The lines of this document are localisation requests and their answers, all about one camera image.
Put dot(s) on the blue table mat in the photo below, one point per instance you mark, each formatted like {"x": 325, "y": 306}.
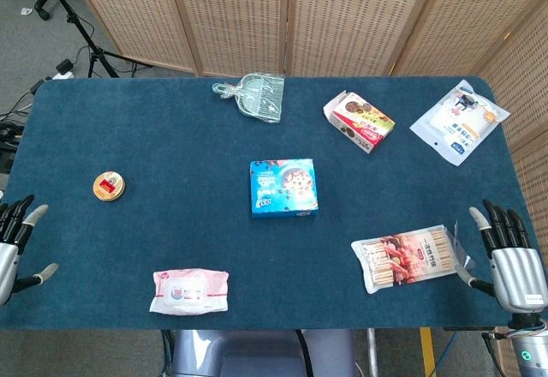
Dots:
{"x": 192, "y": 231}

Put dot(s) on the blue cookie box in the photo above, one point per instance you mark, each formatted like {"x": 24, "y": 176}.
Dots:
{"x": 282, "y": 188}

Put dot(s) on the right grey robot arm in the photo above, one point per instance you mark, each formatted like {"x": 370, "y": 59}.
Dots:
{"x": 528, "y": 351}

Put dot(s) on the white red cookie box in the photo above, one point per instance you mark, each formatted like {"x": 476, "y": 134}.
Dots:
{"x": 359, "y": 122}

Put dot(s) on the white power strip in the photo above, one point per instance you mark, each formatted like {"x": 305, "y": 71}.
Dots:
{"x": 64, "y": 68}

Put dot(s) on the clear packaged dustpan brush set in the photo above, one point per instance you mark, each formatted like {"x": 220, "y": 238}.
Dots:
{"x": 259, "y": 98}

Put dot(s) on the white resealable pouch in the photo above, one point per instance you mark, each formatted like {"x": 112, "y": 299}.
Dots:
{"x": 460, "y": 122}

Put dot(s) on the black tripod stand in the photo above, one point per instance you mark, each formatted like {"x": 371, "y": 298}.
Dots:
{"x": 76, "y": 23}

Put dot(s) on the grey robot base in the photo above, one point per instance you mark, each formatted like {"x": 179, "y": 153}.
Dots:
{"x": 261, "y": 353}

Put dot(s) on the woven folding screen panel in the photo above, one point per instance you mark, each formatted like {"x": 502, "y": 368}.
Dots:
{"x": 533, "y": 137}
{"x": 132, "y": 13}
{"x": 355, "y": 17}
{"x": 466, "y": 17}
{"x": 231, "y": 17}

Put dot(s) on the yellow floor tape strip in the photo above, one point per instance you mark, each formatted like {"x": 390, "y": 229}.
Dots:
{"x": 427, "y": 351}

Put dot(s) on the bamboo skewers plastic pack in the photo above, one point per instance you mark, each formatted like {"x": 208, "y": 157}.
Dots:
{"x": 406, "y": 259}

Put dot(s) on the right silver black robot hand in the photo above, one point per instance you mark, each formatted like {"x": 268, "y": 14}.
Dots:
{"x": 516, "y": 274}

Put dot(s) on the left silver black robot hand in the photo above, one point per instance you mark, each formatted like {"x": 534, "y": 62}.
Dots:
{"x": 7, "y": 257}

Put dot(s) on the metal table leg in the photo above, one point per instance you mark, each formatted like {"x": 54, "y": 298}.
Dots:
{"x": 372, "y": 353}

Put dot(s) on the pink white wet wipes pack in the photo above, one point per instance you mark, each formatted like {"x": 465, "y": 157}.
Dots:
{"x": 188, "y": 291}

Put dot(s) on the small round yellow tin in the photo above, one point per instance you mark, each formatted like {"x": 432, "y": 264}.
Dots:
{"x": 109, "y": 186}

